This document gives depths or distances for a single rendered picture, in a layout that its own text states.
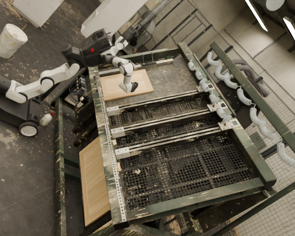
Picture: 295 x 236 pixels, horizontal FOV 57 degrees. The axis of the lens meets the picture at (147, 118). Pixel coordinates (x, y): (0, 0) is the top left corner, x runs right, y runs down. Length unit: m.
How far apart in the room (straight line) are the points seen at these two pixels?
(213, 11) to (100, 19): 6.33
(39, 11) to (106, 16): 1.95
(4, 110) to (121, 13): 4.33
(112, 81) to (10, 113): 1.16
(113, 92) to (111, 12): 3.87
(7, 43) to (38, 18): 1.53
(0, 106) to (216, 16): 10.27
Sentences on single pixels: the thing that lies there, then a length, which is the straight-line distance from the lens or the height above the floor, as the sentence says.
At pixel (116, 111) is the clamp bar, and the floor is 0.99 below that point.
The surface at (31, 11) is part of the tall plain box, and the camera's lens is 5.41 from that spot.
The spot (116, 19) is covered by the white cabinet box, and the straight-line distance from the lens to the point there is 6.84.
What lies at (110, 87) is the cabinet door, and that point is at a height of 0.96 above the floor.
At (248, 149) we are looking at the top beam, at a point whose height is 1.83.
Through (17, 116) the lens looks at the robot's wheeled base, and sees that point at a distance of 3.19.
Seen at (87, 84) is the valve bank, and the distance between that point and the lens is 3.34.
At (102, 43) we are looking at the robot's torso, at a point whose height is 1.35.
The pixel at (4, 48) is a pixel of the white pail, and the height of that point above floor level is 0.14.
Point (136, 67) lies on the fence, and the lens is 3.45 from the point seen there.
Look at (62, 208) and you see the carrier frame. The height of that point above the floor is 0.18.
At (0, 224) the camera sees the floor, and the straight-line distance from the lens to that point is 2.66.
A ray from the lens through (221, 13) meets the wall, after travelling 12.29.
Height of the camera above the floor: 2.13
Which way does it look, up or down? 19 degrees down
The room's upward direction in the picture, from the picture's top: 51 degrees clockwise
